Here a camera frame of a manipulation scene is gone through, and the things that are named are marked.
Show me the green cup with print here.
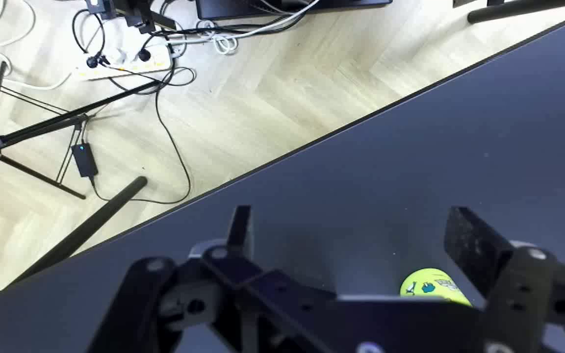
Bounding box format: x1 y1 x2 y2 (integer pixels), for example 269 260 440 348
399 266 473 307

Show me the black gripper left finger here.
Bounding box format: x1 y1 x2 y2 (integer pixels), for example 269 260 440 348
226 203 257 260

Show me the black floor stand with legs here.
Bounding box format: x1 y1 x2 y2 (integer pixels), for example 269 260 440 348
0 58 167 201

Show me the black pole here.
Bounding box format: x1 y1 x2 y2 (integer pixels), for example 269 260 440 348
6 174 149 289

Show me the white cable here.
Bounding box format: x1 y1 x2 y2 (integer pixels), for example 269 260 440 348
0 0 79 93

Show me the black power adapter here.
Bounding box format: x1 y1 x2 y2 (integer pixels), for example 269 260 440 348
71 140 100 178

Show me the black flat base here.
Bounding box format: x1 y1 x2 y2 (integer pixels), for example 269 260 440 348
195 0 395 21

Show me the black cable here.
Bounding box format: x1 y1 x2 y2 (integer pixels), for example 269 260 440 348
71 5 197 205

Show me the black bar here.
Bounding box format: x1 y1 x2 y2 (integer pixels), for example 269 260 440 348
465 0 565 25

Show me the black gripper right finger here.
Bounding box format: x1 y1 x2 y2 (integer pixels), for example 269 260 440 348
442 205 516 299

